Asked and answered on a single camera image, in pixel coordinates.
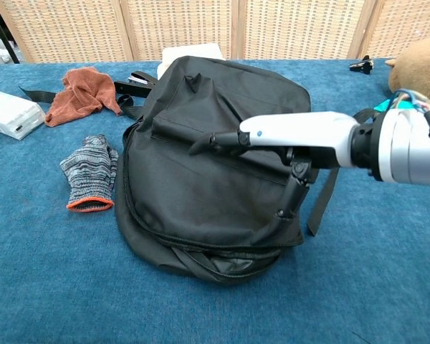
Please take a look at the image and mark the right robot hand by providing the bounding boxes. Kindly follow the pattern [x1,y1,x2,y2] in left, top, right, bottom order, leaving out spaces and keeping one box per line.
[188,110,361,220]

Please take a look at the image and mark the black fabric backpack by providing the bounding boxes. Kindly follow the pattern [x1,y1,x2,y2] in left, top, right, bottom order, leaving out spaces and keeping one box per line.
[19,55,341,286]

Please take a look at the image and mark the teal wet wipes pack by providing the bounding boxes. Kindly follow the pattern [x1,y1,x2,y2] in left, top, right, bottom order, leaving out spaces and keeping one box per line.
[372,98,393,113]

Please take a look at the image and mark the black staple remover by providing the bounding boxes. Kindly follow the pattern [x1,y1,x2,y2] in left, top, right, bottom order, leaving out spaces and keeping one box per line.
[349,55,376,75]

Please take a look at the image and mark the brown plush animal toy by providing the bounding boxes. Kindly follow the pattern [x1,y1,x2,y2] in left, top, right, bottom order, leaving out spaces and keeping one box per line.
[385,35,430,107]

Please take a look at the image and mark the white lidded food container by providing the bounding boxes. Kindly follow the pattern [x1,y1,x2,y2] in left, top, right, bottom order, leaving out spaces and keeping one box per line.
[156,42,226,78]

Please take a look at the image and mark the woven folding screen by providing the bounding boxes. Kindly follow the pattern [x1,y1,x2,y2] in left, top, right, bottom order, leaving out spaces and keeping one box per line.
[0,0,430,64]

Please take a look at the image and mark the black stapler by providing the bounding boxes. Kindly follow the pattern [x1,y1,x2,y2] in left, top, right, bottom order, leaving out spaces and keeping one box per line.
[113,70,155,97]

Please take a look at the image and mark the grey striped knit glove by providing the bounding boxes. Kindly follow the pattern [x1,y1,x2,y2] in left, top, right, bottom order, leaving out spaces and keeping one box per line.
[59,134,119,214]

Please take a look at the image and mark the rust brown cloth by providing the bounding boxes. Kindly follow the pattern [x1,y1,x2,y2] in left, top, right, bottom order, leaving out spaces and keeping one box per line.
[44,67,123,128]

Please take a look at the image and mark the long white tissue pack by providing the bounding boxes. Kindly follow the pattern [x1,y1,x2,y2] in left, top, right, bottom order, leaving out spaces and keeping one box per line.
[0,87,47,140]

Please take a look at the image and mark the black tripod stand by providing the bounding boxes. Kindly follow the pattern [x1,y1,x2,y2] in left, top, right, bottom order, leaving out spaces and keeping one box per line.
[0,0,21,65]

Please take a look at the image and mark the multicoloured wrist wires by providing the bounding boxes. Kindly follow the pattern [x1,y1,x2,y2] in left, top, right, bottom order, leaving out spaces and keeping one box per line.
[388,89,430,112]

